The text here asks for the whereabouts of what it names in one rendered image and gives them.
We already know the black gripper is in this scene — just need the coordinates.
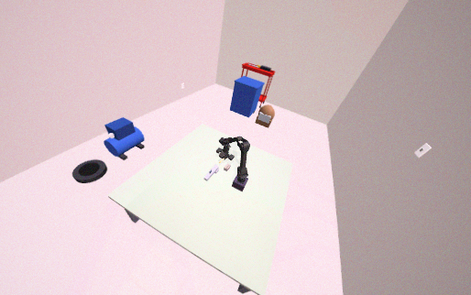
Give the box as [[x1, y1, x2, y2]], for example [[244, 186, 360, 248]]
[[216, 148, 235, 160]]

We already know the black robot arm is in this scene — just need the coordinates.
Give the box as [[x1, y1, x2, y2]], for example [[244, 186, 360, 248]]
[[219, 137, 250, 184]]

